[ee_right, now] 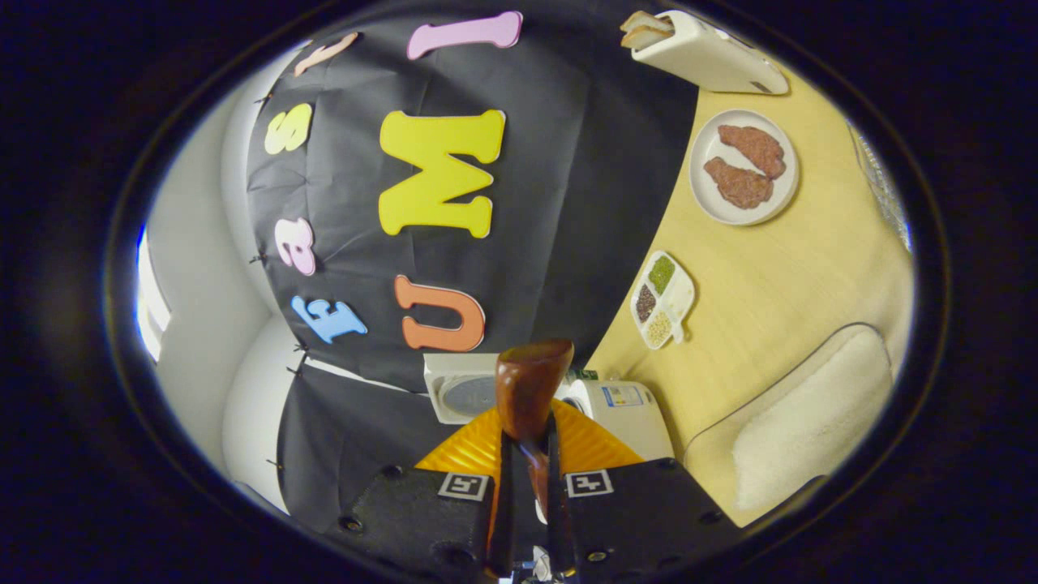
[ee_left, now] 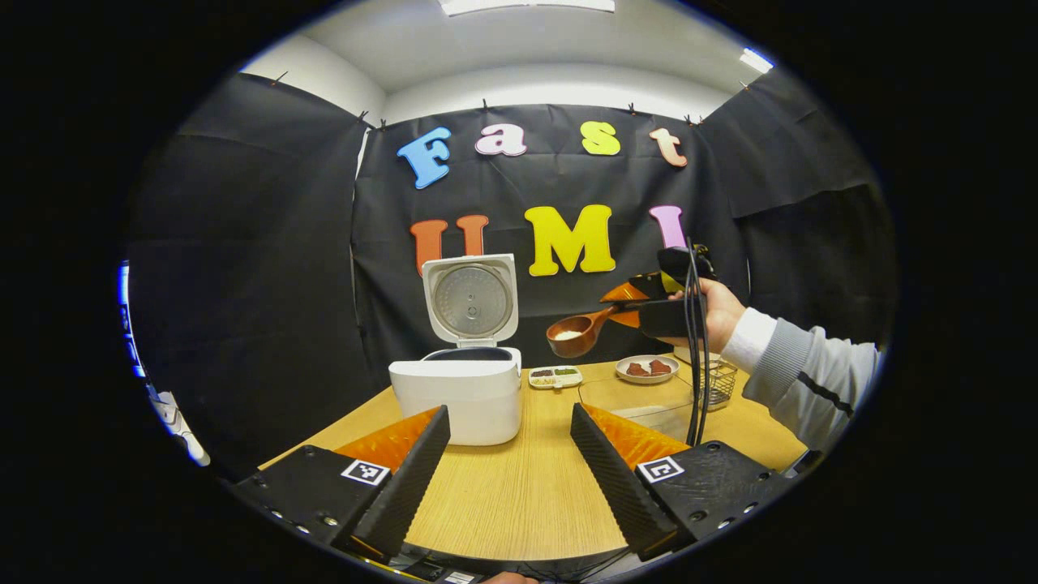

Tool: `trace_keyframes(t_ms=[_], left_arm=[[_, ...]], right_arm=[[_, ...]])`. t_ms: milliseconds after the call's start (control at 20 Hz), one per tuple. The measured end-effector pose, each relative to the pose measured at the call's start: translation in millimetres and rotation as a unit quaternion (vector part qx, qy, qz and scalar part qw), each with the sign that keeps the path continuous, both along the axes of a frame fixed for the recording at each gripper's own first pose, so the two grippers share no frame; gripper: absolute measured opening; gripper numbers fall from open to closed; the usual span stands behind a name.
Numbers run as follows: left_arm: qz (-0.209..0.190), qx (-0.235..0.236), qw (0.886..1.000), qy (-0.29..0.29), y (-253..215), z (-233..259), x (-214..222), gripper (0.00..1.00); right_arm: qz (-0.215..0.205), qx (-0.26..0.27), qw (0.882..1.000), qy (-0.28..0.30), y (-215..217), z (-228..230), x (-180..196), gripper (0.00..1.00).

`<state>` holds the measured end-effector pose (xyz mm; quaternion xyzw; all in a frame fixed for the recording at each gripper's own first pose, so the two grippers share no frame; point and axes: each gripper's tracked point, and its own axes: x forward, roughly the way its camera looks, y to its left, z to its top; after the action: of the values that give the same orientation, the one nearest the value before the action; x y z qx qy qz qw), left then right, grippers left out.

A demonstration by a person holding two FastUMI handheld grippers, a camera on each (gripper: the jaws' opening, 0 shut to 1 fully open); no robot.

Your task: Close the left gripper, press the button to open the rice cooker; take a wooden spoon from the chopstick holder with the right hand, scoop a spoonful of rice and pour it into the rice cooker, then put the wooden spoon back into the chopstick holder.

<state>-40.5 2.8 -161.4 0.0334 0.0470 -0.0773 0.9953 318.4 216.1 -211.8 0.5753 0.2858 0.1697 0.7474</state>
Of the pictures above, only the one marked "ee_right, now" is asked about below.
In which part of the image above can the brown wooden spoon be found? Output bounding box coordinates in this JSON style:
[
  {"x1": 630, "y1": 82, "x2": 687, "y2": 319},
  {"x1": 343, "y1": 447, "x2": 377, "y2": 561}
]
[{"x1": 495, "y1": 339, "x2": 575, "y2": 524}]

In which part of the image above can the black backdrop cloth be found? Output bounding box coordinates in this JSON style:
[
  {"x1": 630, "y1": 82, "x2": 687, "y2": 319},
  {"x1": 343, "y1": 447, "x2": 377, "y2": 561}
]
[{"x1": 246, "y1": 0, "x2": 700, "y2": 532}]

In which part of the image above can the white toaster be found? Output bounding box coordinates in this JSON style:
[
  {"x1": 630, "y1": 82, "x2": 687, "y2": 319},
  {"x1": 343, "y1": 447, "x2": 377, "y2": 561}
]
[{"x1": 631, "y1": 10, "x2": 790, "y2": 96}]

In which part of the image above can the clear box of white rice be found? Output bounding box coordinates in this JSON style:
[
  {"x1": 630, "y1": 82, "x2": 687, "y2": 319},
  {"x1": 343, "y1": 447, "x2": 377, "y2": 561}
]
[{"x1": 684, "y1": 323, "x2": 894, "y2": 528}]

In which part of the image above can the large ceiling light panel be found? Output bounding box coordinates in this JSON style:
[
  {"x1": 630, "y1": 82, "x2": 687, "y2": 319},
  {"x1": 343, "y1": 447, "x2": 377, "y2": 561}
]
[{"x1": 136, "y1": 225, "x2": 173, "y2": 363}]

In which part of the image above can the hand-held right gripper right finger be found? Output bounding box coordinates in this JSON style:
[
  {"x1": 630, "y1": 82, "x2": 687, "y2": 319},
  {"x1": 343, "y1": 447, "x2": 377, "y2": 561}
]
[{"x1": 545, "y1": 397, "x2": 743, "y2": 578}]

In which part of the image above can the white divided bean dish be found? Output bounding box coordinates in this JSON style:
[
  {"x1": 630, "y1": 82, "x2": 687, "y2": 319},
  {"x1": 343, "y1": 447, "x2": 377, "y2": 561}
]
[{"x1": 630, "y1": 250, "x2": 697, "y2": 351}]

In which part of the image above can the white rice cooker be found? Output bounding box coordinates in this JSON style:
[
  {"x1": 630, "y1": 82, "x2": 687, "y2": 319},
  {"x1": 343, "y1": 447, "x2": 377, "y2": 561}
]
[{"x1": 422, "y1": 353, "x2": 676, "y2": 463}]

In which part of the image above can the toast bread slice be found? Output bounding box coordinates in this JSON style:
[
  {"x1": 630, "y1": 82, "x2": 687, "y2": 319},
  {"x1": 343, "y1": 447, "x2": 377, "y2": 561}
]
[
  {"x1": 623, "y1": 27, "x2": 676, "y2": 51},
  {"x1": 620, "y1": 11, "x2": 674, "y2": 35}
]

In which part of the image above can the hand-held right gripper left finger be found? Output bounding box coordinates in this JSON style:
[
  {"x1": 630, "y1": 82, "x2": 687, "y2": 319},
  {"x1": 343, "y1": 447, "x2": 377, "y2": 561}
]
[{"x1": 341, "y1": 406, "x2": 516, "y2": 578}]

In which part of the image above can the brown meat piece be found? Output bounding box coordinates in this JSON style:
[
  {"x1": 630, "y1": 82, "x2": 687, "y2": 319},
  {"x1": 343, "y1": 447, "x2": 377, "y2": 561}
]
[
  {"x1": 704, "y1": 157, "x2": 774, "y2": 210},
  {"x1": 718, "y1": 124, "x2": 787, "y2": 180}
]

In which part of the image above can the white round plate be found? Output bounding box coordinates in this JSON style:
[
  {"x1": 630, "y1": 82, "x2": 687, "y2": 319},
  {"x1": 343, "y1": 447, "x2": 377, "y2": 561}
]
[{"x1": 689, "y1": 109, "x2": 800, "y2": 226}]

